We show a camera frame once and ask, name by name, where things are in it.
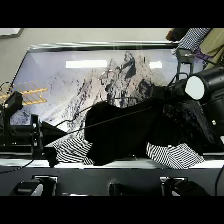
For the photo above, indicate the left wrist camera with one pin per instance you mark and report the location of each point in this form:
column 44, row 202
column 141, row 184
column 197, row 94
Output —
column 14, row 101

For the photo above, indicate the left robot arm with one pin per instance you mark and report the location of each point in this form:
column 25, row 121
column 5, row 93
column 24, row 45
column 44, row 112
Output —
column 16, row 136

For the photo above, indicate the checked garment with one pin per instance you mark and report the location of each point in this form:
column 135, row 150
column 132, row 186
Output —
column 193, row 38

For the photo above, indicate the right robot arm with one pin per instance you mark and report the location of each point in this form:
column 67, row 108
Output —
column 210, row 83

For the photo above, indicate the olive garment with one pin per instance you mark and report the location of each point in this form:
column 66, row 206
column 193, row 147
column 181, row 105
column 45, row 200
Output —
column 215, row 43

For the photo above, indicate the black and white striped shirt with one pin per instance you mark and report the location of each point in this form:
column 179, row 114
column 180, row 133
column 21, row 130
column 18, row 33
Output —
column 175, row 155

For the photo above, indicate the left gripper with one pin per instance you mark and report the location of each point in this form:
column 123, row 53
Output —
column 51, row 130

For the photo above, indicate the black garment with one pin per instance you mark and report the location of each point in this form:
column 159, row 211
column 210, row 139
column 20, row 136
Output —
column 133, row 133

